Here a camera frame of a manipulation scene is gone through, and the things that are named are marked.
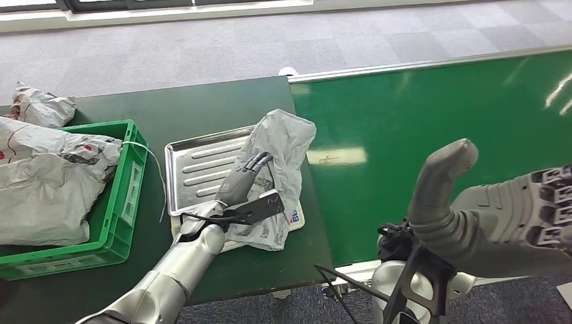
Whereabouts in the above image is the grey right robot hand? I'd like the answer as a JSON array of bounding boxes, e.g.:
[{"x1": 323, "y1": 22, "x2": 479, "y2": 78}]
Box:
[{"x1": 407, "y1": 137, "x2": 572, "y2": 279}]

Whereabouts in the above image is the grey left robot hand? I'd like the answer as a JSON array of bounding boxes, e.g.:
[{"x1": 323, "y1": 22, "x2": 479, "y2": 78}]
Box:
[{"x1": 215, "y1": 152, "x2": 275, "y2": 207}]

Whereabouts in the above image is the grey plastic mailer black print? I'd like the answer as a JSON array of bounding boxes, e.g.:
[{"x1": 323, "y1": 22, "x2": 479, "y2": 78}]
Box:
[{"x1": 225, "y1": 108, "x2": 317, "y2": 252}]

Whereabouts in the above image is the green conveyor belt machine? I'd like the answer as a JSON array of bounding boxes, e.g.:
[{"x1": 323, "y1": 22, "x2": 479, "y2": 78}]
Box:
[{"x1": 288, "y1": 45, "x2": 572, "y2": 292}]

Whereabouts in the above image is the white electronic weighing scale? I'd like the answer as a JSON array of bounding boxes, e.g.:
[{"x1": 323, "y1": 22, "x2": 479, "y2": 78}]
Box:
[{"x1": 164, "y1": 125, "x2": 306, "y2": 254}]

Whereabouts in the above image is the thin white zip tie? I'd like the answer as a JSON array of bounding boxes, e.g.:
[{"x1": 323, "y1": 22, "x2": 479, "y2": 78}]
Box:
[{"x1": 121, "y1": 140, "x2": 167, "y2": 223}]

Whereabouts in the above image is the white flat sheet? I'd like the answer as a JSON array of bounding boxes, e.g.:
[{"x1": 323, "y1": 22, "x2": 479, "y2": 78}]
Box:
[{"x1": 556, "y1": 281, "x2": 572, "y2": 309}]

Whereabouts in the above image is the green plastic crate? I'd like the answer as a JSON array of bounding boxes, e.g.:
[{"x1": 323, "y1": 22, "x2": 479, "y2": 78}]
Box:
[{"x1": 0, "y1": 119, "x2": 149, "y2": 281}]

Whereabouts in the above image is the white window sill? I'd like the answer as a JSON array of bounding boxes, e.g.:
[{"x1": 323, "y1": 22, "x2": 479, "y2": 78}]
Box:
[{"x1": 0, "y1": 0, "x2": 506, "y2": 32}]

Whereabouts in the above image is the large plain grey mailer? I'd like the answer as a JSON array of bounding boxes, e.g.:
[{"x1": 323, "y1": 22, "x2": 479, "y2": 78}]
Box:
[{"x1": 0, "y1": 152, "x2": 108, "y2": 248}]

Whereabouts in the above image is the grey mailer red print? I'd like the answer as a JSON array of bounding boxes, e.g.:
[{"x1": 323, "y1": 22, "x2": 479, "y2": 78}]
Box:
[{"x1": 0, "y1": 116, "x2": 123, "y2": 169}]

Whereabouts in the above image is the small crumpled grey mailer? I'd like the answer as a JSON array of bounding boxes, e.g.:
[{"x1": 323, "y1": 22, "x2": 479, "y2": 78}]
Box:
[{"x1": 4, "y1": 82, "x2": 77, "y2": 129}]

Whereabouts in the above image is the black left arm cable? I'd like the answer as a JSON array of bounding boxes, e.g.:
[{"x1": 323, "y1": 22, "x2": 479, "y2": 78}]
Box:
[{"x1": 178, "y1": 210, "x2": 254, "y2": 225}]

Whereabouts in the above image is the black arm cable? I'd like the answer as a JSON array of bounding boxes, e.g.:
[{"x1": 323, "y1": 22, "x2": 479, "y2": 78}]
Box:
[
  {"x1": 314, "y1": 263, "x2": 390, "y2": 324},
  {"x1": 178, "y1": 210, "x2": 254, "y2": 225}
]

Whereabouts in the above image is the black right wrist camera bracket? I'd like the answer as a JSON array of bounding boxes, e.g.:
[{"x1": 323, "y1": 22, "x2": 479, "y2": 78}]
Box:
[{"x1": 382, "y1": 241, "x2": 457, "y2": 324}]

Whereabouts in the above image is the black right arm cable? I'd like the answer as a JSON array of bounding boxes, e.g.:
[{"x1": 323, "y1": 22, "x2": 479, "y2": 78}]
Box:
[{"x1": 314, "y1": 263, "x2": 390, "y2": 324}]

